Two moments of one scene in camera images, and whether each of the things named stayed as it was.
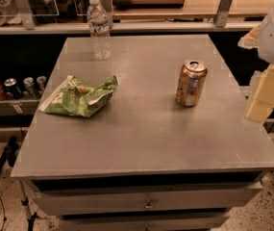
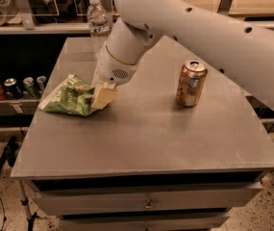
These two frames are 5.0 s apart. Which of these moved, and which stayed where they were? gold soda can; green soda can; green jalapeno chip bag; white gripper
Moved: white gripper
Stayed: green soda can; gold soda can; green jalapeno chip bag
